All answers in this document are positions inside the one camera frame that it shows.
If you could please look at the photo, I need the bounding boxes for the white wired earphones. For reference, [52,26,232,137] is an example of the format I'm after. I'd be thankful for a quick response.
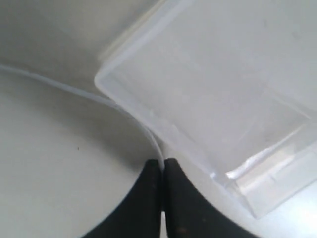
[0,64,166,174]

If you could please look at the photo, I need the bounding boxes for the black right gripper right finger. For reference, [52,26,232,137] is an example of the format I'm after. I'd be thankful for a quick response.
[163,158,256,238]

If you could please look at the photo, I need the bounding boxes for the clear plastic open case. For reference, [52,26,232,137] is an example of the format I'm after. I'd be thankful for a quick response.
[95,0,317,218]

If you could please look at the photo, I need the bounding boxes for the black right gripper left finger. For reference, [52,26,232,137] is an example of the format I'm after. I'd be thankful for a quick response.
[84,159,162,238]

